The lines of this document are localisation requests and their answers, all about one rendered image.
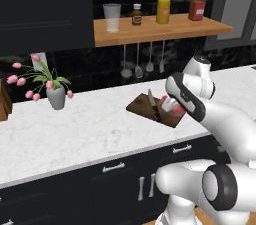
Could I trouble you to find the white wall outlet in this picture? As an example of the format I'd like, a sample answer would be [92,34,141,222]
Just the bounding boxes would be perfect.
[31,51,48,72]

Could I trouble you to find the wooden wall shelf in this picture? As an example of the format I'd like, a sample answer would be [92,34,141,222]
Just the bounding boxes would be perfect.
[93,13,235,49]

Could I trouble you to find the dark drawer front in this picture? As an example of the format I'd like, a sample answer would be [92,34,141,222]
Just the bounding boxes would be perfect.
[87,152,162,190]
[156,134,231,170]

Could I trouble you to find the grey window frame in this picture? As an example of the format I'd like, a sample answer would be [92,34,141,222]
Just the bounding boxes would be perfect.
[204,0,256,52]

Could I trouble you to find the yellow bottle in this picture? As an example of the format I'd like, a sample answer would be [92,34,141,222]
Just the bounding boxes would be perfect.
[155,0,172,25]

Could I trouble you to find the silver cupboard door handle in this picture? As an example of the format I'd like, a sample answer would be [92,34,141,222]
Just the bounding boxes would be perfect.
[137,176,146,202]
[148,172,157,199]

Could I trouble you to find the pink raw meat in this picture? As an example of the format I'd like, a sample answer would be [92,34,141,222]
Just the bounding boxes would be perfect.
[159,94,187,115]

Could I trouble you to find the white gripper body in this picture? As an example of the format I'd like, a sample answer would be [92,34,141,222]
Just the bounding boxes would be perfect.
[161,96,180,112]

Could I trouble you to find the hanging metal spatula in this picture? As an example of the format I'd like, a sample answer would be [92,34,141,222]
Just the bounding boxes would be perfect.
[134,42,145,80]
[158,39,166,74]

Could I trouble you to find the black-handled kitchen knife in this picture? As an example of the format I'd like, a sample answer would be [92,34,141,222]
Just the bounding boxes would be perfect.
[147,88,163,123]

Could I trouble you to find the brown bottle with white cap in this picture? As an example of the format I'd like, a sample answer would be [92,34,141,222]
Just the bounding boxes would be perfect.
[131,3,143,26]

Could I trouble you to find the red jar with dark lid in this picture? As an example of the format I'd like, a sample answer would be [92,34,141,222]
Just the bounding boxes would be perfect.
[187,0,207,22]

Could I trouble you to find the dark wall cupboard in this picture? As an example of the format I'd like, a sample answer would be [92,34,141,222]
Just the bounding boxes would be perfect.
[0,0,96,56]

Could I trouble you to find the brown wooden cutting board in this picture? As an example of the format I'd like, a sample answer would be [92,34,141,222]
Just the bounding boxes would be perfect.
[125,93,187,129]

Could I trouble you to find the wooden knife block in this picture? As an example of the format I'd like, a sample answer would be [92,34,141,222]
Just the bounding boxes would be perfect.
[0,78,14,122]

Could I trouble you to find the hanging metal ladle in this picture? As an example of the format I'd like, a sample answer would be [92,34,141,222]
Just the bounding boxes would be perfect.
[120,43,133,79]

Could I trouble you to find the grey flower vase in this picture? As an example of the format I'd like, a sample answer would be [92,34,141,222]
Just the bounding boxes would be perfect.
[45,84,67,111]

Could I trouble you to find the dark cupboard door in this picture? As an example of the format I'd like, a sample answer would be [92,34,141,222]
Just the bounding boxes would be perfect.
[89,170,148,225]
[145,168,174,223]

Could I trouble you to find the pink tulips bunch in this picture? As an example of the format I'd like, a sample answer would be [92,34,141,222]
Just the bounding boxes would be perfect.
[6,53,74,103]

